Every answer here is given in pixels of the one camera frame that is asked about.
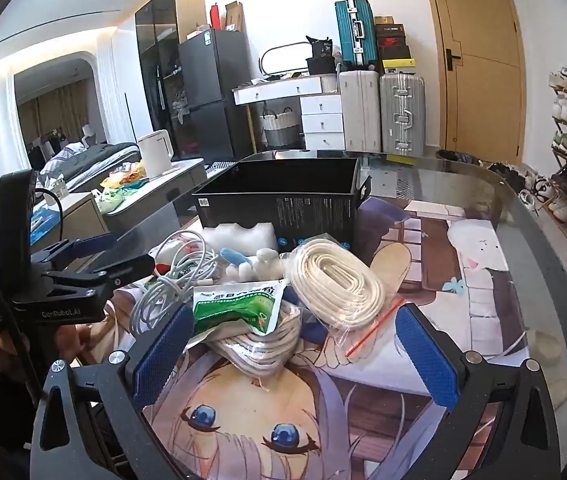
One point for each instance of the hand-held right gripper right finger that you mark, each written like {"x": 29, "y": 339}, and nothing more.
{"x": 426, "y": 360}

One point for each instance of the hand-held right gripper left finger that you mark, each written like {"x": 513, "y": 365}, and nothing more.
{"x": 163, "y": 355}

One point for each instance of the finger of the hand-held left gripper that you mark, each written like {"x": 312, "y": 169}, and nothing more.
{"x": 94, "y": 244}
{"x": 128, "y": 267}

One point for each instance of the green white medicine packet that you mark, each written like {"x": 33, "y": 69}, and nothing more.
{"x": 233, "y": 310}

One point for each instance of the black cardboard box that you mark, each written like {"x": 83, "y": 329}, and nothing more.
{"x": 313, "y": 210}

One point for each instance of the red white soft item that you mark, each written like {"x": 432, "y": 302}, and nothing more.
{"x": 166, "y": 260}

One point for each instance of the person's left hand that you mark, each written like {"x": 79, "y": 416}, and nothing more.
{"x": 70, "y": 342}

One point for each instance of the pile of colourful packets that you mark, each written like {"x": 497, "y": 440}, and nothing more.
{"x": 121, "y": 182}

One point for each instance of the grey cabinet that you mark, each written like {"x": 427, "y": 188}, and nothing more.
{"x": 163, "y": 200}

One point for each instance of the bed with dark bedding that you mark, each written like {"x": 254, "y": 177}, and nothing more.
{"x": 88, "y": 157}

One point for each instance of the white office chair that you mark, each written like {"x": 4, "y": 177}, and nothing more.
{"x": 89, "y": 136}

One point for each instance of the white electric kettle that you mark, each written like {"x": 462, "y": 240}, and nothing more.
{"x": 154, "y": 152}

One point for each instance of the white foam block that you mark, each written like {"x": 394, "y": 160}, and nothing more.
{"x": 238, "y": 237}

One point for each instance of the white plush with blue ball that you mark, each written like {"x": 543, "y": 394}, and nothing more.
{"x": 258, "y": 262}

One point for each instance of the black white striped mat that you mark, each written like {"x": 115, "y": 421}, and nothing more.
{"x": 223, "y": 165}

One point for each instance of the black glass cabinet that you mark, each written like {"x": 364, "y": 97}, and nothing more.
{"x": 158, "y": 60}

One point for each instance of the dark grey fridge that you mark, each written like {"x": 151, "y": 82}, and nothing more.
{"x": 213, "y": 85}

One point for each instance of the pile of loose shoes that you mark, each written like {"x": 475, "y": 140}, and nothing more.
{"x": 518, "y": 180}

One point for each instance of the woven grey white basket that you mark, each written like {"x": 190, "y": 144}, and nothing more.
{"x": 281, "y": 130}

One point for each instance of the silver suitcase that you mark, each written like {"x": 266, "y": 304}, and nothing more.
{"x": 403, "y": 115}

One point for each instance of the white dresser with drawers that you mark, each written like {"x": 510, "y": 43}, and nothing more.
{"x": 321, "y": 110}

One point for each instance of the red box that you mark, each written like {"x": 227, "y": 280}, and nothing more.
{"x": 216, "y": 17}

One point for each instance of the white suitcase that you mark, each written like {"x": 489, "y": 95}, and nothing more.
{"x": 361, "y": 110}

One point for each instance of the oval mirror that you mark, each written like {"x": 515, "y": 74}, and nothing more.
{"x": 283, "y": 60}

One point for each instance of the brown cardboard box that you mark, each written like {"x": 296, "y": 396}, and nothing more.
{"x": 234, "y": 17}

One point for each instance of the black bag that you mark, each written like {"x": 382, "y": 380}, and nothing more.
{"x": 321, "y": 52}

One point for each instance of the wooden door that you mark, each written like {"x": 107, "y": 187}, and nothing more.
{"x": 483, "y": 60}

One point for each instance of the stack of shoe boxes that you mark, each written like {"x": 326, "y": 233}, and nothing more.
{"x": 396, "y": 45}

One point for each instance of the teal suitcase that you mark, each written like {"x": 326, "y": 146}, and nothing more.
{"x": 353, "y": 35}

